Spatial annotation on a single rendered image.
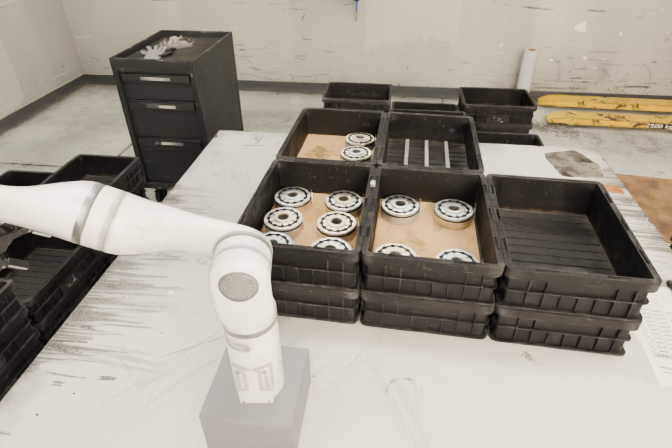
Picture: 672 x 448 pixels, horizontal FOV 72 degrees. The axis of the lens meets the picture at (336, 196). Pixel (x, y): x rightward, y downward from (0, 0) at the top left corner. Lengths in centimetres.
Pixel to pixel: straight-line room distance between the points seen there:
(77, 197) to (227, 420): 46
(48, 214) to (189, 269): 71
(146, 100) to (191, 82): 29
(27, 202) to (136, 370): 56
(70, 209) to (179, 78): 189
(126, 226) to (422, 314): 69
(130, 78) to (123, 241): 201
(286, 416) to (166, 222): 41
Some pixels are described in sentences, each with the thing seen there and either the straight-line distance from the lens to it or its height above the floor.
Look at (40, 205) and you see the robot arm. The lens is 73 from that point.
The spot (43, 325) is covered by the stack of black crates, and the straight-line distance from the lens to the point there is 190.
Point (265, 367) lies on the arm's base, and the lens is 85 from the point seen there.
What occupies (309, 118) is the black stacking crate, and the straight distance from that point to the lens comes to 173.
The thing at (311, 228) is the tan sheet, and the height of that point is 83.
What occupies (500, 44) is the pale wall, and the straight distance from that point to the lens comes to 445.
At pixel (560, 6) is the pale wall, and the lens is 449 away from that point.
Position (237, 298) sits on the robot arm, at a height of 107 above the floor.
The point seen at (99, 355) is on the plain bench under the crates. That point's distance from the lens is 124.
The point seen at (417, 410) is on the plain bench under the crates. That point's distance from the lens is 104.
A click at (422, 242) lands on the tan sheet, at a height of 83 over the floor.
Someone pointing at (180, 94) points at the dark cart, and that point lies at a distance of 261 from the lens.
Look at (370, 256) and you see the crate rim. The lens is 100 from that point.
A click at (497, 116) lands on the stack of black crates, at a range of 280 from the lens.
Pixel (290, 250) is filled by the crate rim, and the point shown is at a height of 92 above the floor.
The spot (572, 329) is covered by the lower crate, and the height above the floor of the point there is 77.
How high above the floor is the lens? 157
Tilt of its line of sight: 33 degrees down
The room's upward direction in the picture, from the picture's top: straight up
